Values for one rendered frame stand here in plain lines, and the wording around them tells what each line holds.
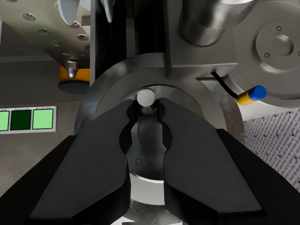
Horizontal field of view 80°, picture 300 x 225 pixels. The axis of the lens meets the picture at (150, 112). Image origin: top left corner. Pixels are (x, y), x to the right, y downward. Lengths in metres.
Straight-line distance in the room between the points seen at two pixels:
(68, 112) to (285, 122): 0.48
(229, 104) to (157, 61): 0.07
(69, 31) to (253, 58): 0.35
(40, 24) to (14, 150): 0.34
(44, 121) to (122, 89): 0.42
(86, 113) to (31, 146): 0.43
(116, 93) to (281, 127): 0.24
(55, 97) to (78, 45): 2.31
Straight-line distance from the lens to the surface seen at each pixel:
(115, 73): 0.17
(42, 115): 0.57
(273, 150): 0.34
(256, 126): 0.37
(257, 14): 0.23
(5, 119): 0.63
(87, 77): 1.97
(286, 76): 0.21
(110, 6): 0.20
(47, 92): 2.83
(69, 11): 0.21
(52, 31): 0.44
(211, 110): 0.16
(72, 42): 0.47
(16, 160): 0.61
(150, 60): 0.17
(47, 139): 0.56
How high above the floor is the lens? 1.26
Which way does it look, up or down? 9 degrees down
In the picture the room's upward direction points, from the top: 177 degrees clockwise
